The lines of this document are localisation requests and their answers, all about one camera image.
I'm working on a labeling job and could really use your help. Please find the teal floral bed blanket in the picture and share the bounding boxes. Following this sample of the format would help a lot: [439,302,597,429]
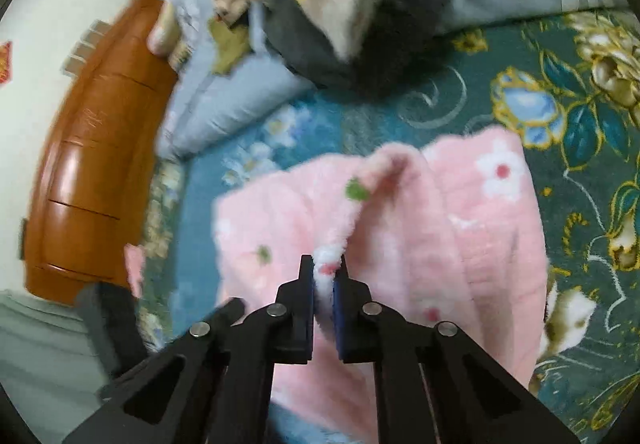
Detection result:
[140,11,639,443]

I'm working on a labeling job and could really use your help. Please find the pink fleece pajama pants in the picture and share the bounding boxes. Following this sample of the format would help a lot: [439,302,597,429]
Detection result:
[212,126,548,443]

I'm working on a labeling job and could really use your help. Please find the grey floral duvet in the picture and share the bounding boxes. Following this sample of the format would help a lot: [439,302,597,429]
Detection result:
[155,0,626,159]

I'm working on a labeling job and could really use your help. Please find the olive green knit garment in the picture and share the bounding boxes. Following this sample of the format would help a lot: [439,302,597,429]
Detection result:
[207,17,252,75]

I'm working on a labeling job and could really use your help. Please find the orange wooden headboard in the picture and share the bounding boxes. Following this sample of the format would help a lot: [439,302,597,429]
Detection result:
[23,0,177,305]

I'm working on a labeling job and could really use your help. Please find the red paper wall decoration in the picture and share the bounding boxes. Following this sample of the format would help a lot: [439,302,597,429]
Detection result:
[0,40,12,85]

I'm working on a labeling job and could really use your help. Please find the cream patterned pillow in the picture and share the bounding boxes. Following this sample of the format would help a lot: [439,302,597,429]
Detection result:
[146,0,182,57]

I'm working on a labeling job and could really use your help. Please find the brown patterned small cloth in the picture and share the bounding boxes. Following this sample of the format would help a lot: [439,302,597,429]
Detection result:
[213,0,250,26]

